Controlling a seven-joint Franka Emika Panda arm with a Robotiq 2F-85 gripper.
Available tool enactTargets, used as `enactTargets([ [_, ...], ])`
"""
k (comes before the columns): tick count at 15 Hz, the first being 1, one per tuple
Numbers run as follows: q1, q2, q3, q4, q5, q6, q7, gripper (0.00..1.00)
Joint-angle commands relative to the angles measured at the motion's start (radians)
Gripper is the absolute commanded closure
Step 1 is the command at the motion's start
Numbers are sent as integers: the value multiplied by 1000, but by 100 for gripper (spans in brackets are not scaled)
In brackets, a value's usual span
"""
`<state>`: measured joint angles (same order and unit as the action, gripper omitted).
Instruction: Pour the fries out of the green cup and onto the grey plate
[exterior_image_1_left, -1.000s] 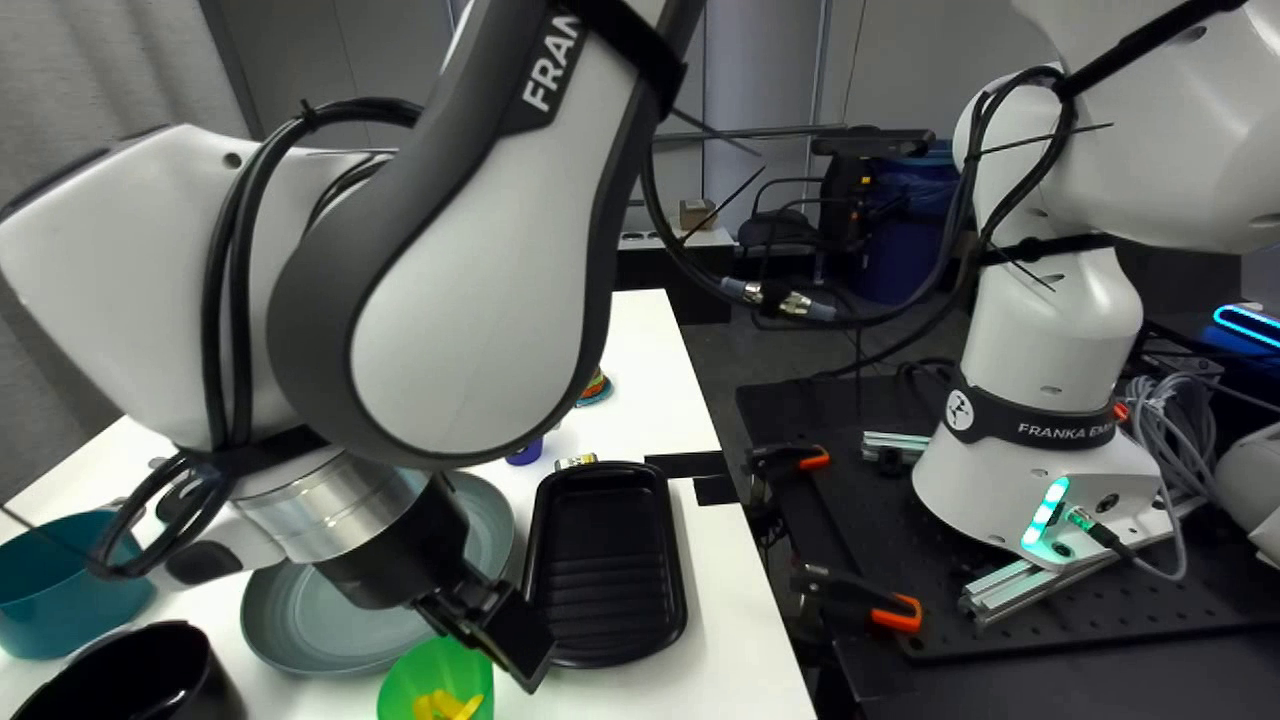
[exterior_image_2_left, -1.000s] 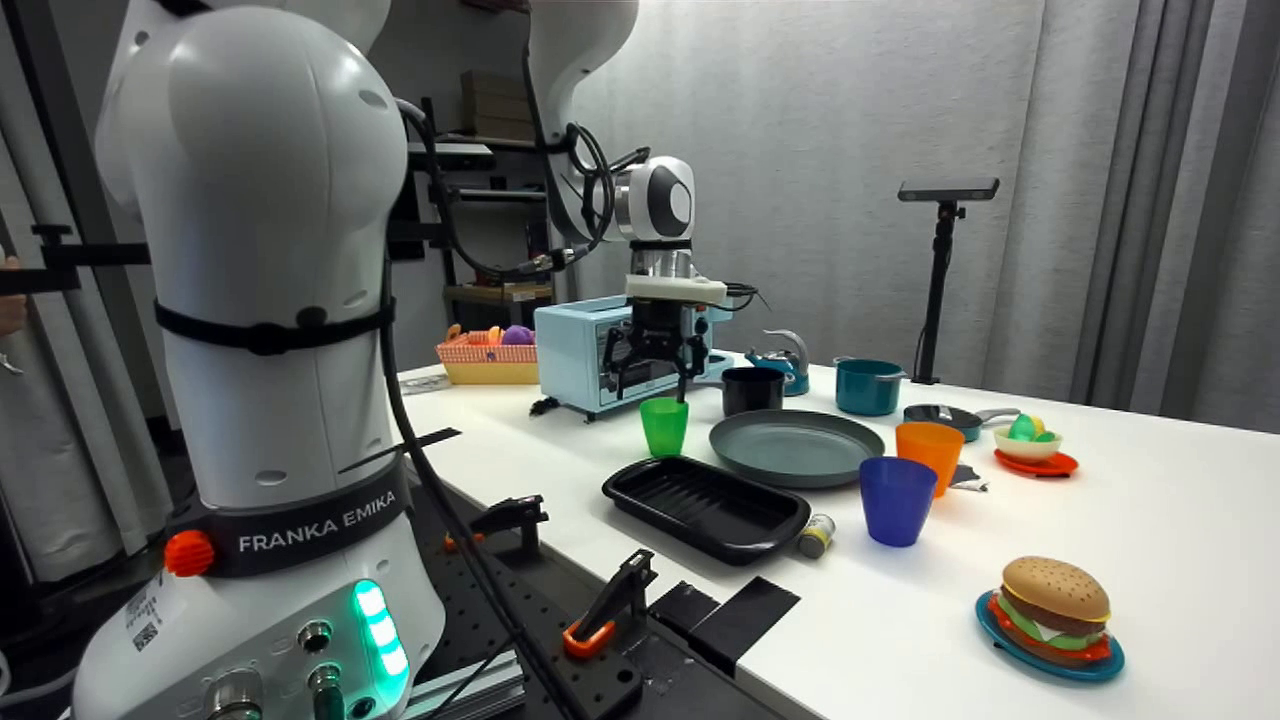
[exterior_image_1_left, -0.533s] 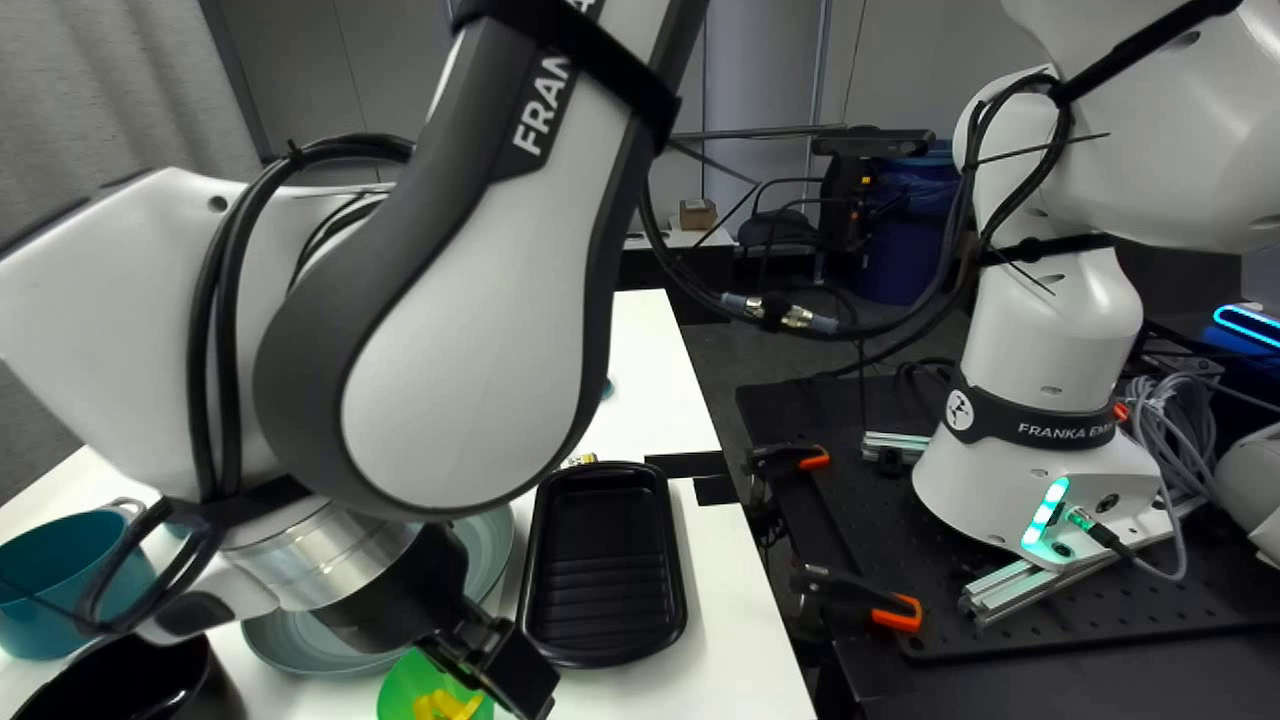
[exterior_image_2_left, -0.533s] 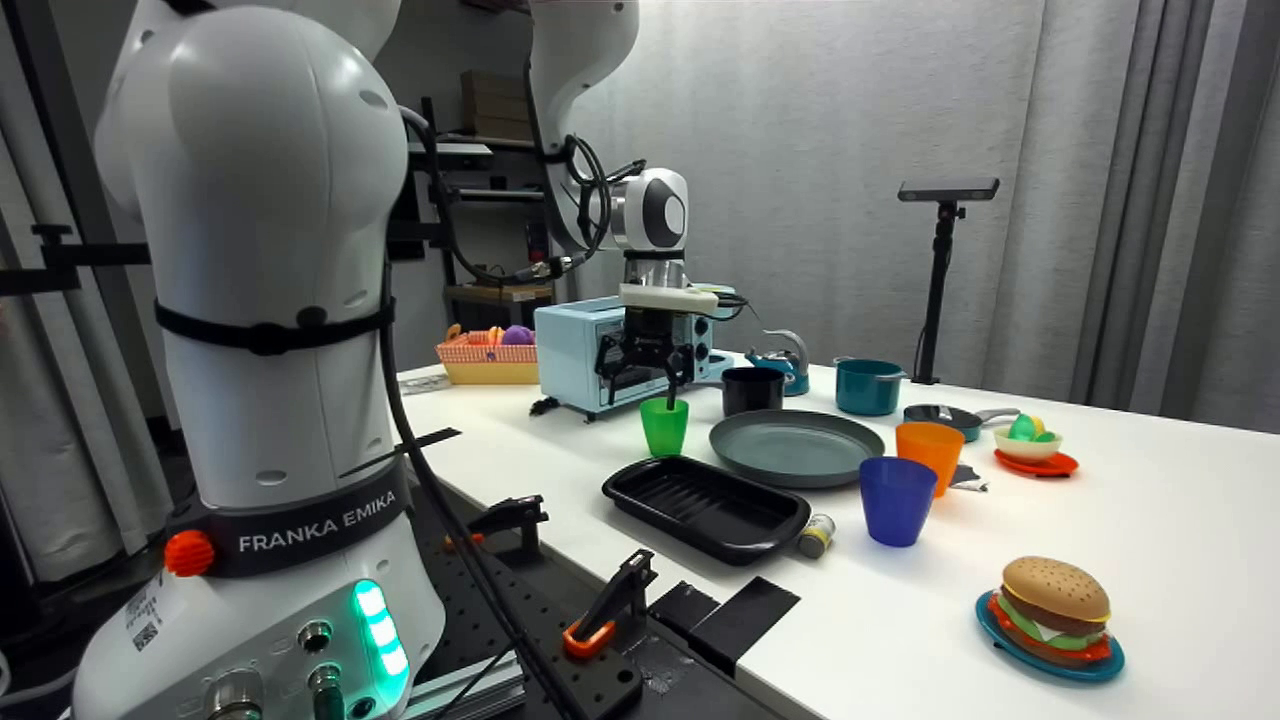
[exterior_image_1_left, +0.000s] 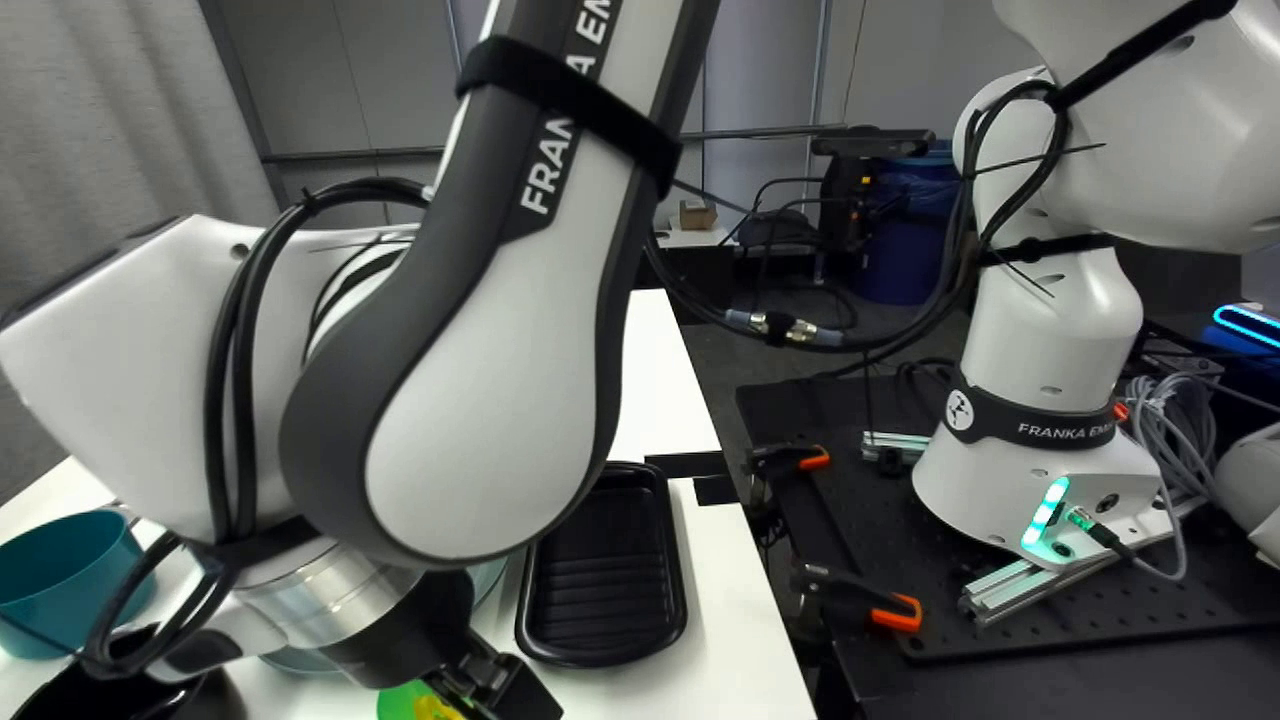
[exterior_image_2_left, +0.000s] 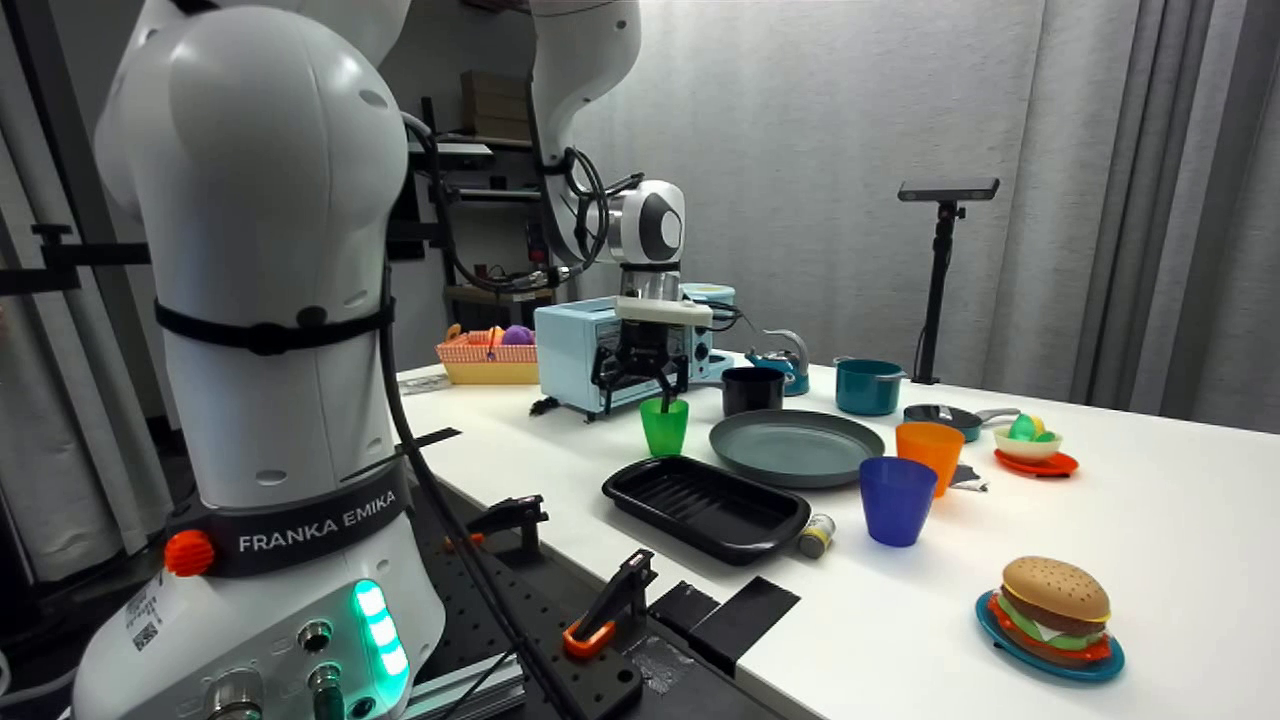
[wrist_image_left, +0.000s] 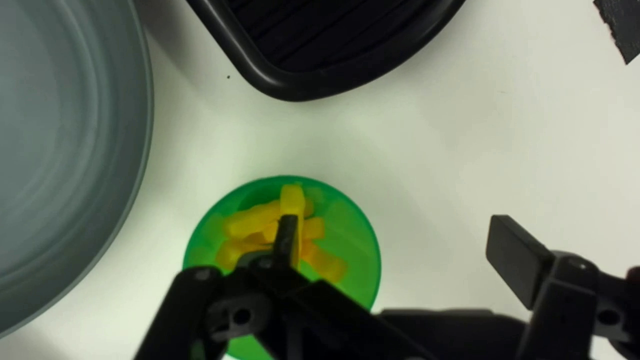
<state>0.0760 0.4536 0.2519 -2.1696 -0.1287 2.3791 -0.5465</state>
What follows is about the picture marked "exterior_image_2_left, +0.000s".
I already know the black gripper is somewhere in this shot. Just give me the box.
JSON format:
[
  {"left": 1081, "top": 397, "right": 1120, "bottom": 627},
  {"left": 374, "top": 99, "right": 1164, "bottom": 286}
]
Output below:
[{"left": 615, "top": 314, "right": 708, "bottom": 407}]

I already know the green plastic cup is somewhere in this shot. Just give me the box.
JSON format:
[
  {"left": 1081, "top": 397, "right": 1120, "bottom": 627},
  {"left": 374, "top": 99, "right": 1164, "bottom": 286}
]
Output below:
[{"left": 636, "top": 392, "right": 694, "bottom": 462}]

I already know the grey round plate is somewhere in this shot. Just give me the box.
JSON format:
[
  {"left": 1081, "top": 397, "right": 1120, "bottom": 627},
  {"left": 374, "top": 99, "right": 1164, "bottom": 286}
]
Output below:
[{"left": 708, "top": 403, "right": 887, "bottom": 492}]

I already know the blue plastic cup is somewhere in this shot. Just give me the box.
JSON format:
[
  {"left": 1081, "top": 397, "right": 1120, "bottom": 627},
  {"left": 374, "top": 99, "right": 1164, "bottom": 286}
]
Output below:
[{"left": 857, "top": 451, "right": 939, "bottom": 553}]

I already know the orange plastic cup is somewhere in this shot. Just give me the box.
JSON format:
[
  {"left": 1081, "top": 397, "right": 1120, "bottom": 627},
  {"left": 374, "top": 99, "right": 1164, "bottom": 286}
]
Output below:
[{"left": 891, "top": 420, "right": 967, "bottom": 500}]

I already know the small red plate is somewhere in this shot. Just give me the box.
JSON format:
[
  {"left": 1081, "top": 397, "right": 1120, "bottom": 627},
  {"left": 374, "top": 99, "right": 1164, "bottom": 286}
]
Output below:
[{"left": 991, "top": 443, "right": 1081, "bottom": 485}]

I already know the small teal plate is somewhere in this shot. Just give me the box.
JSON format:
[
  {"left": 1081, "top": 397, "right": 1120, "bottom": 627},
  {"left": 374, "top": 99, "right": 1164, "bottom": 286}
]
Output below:
[{"left": 971, "top": 588, "right": 1127, "bottom": 687}]

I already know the black toy pot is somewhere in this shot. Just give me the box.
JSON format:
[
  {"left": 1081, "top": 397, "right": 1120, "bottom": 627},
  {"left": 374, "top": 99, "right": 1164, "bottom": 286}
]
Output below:
[{"left": 720, "top": 364, "right": 788, "bottom": 414}]

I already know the light blue toy oven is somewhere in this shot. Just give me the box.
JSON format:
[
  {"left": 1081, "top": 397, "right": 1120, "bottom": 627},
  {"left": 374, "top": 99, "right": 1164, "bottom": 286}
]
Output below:
[{"left": 531, "top": 279, "right": 751, "bottom": 425}]

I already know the teal toy kettle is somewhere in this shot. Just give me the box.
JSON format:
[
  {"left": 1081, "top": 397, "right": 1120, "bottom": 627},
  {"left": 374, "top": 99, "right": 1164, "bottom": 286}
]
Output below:
[{"left": 749, "top": 324, "right": 812, "bottom": 400}]

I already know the black ribbed tray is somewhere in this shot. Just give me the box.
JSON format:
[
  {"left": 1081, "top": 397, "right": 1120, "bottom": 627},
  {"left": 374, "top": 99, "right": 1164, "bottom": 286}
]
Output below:
[{"left": 600, "top": 451, "right": 816, "bottom": 569}]

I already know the pink yellow toy box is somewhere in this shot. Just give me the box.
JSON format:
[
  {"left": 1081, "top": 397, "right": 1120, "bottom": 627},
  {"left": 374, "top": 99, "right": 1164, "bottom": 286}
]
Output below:
[{"left": 438, "top": 320, "right": 540, "bottom": 392}]

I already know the teal toy pot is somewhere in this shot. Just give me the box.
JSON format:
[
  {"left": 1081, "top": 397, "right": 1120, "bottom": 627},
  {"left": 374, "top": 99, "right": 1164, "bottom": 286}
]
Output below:
[{"left": 831, "top": 357, "right": 907, "bottom": 420}]

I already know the small yellowish toy piece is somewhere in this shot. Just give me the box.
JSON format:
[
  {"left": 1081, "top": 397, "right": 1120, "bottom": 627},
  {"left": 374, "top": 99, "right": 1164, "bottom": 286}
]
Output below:
[{"left": 793, "top": 513, "right": 841, "bottom": 560}]

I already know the black tape patch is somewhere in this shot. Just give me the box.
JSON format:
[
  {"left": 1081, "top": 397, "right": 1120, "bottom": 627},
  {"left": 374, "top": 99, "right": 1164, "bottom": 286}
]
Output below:
[
  {"left": 649, "top": 578, "right": 720, "bottom": 636},
  {"left": 685, "top": 572, "right": 806, "bottom": 676}
]

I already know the teal toy frying pan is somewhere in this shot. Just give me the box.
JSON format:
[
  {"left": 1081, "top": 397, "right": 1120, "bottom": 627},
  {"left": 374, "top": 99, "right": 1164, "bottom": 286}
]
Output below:
[{"left": 902, "top": 400, "right": 1023, "bottom": 446}]

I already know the dark background shelf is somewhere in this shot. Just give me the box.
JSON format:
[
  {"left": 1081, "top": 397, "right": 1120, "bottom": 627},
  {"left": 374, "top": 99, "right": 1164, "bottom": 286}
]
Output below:
[{"left": 392, "top": 64, "right": 556, "bottom": 336}]

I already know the black tripod stand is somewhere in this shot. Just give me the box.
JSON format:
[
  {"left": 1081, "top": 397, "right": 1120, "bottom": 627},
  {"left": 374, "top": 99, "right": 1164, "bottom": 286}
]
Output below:
[{"left": 896, "top": 176, "right": 1006, "bottom": 387}]

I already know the green yellow toy food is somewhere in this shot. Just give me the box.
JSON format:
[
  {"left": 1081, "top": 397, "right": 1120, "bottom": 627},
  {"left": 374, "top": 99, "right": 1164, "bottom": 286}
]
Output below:
[{"left": 997, "top": 410, "right": 1066, "bottom": 462}]

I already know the toy hamburger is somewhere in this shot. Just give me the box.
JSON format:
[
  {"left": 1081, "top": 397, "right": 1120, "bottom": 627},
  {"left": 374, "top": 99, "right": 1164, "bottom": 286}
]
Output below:
[{"left": 997, "top": 553, "right": 1116, "bottom": 669}]

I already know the grey curtain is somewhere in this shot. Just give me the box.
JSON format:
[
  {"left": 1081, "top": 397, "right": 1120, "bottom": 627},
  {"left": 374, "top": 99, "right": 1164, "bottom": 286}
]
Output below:
[{"left": 572, "top": 0, "right": 1280, "bottom": 436}]

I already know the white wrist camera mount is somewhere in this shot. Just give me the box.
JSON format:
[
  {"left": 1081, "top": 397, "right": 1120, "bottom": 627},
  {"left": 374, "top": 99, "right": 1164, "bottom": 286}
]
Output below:
[{"left": 613, "top": 291, "right": 717, "bottom": 328}]

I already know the black clamp orange handle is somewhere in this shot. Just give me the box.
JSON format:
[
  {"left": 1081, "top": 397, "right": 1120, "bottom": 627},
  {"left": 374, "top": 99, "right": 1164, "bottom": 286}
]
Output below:
[
  {"left": 556, "top": 545, "right": 661, "bottom": 669},
  {"left": 462, "top": 492, "right": 553, "bottom": 557}
]

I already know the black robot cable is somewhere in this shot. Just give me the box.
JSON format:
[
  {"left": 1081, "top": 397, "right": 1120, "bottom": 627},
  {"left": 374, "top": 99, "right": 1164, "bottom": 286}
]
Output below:
[{"left": 378, "top": 295, "right": 575, "bottom": 720}]

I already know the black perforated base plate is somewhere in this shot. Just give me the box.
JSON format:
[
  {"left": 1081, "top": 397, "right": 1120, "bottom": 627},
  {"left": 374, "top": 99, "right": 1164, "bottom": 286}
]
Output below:
[{"left": 395, "top": 454, "right": 806, "bottom": 720}]

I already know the aluminium extrusion rail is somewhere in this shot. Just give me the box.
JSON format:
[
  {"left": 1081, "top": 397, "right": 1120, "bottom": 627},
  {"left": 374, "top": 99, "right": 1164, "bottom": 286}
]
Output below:
[{"left": 405, "top": 651, "right": 531, "bottom": 720}]

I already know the black mount bracket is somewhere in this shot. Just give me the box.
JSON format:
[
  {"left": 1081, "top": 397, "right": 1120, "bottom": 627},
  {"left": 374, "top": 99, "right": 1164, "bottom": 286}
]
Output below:
[{"left": 0, "top": 215, "right": 151, "bottom": 300}]

